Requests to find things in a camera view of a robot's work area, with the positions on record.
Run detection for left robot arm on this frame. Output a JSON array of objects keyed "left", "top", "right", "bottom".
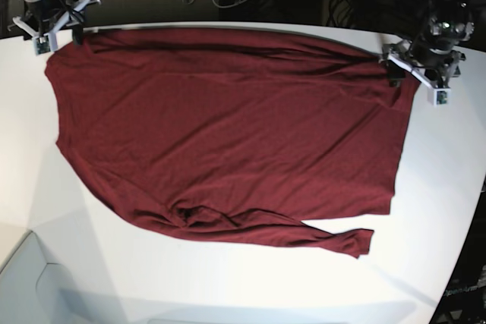
[{"left": 380, "top": 0, "right": 485, "bottom": 107}]

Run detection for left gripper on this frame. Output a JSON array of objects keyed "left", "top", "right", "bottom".
[{"left": 380, "top": 39, "right": 466, "bottom": 106}]

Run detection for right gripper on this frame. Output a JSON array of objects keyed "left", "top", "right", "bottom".
[{"left": 12, "top": 0, "right": 102, "bottom": 55}]

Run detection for white bin at corner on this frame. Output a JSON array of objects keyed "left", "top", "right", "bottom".
[{"left": 0, "top": 229, "right": 126, "bottom": 324}]

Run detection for dark red t-shirt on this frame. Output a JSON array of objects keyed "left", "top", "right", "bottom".
[{"left": 45, "top": 28, "right": 418, "bottom": 258}]

